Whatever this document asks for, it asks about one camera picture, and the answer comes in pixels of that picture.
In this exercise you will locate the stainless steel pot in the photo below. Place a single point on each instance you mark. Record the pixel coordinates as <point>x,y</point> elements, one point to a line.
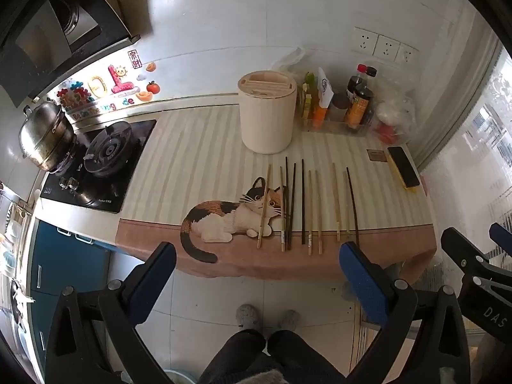
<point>46,136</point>

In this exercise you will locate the dark bottle with red cap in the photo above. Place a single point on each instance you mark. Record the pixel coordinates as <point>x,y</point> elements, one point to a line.
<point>354,84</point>

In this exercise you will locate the person's right leg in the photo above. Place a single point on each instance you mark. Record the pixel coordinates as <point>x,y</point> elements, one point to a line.
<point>300,356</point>

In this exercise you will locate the frosted window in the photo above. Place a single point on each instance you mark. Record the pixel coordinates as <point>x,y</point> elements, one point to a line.
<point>480,148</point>

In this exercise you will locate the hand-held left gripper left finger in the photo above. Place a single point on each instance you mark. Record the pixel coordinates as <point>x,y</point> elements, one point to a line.
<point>154,284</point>

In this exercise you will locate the clear bag with red contents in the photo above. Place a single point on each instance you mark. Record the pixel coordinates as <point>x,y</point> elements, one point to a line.
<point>394,116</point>

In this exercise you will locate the white wall socket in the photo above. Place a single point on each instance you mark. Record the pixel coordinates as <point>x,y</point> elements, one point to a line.
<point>364,42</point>
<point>387,48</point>
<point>407,54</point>

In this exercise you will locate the white plastic bag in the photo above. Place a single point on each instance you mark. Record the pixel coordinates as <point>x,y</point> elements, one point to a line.
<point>294,58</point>

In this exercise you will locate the range hood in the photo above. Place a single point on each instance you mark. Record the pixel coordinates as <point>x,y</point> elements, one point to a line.
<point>40,48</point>

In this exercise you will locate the clear plastic organizer tray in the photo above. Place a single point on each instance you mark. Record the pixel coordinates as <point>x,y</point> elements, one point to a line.
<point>332,126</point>

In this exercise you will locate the black glass gas stove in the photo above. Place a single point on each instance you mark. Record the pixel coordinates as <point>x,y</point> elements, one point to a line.
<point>120,176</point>

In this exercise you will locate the person's left leg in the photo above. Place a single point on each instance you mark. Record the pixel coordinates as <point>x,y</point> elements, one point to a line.
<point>236,356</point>

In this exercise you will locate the blue kitchen cabinet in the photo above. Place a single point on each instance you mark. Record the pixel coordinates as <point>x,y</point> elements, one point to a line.
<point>60,264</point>

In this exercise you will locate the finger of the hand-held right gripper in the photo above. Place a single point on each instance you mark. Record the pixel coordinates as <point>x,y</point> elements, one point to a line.
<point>468,256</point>
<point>503,236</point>

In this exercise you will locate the orange bottle with white label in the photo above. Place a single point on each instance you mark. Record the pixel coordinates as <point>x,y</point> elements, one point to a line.
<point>320,116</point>

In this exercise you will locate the person's leg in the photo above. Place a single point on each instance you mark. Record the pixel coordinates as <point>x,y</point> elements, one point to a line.
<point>236,356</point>
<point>300,356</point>

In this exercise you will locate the cream round utensil holder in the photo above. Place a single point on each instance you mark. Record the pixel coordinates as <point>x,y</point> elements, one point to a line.
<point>266,124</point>

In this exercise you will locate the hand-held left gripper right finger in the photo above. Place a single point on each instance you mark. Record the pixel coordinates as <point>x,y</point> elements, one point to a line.
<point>360,280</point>

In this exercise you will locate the colourful wall stickers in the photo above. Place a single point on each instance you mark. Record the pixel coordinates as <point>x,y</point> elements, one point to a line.
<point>120,82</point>

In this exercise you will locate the cat printed striped mat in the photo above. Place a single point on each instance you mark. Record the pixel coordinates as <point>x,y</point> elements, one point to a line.
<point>200,148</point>

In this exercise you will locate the black smartphone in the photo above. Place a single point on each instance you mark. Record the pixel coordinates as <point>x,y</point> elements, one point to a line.
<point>403,166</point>

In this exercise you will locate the grey fluffy slipper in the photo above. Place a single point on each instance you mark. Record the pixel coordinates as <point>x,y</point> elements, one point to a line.
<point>247,316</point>
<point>289,320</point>

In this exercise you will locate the small brown card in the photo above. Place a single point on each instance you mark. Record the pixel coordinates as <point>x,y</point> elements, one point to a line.
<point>376,156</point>

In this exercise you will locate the brown jar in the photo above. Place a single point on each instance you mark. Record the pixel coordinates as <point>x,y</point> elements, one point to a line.
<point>339,108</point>

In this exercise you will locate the dark bottle with orange label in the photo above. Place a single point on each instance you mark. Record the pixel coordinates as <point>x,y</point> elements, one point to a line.
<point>358,108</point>

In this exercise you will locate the yellow green bottle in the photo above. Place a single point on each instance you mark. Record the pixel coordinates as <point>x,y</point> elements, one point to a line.
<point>307,100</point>

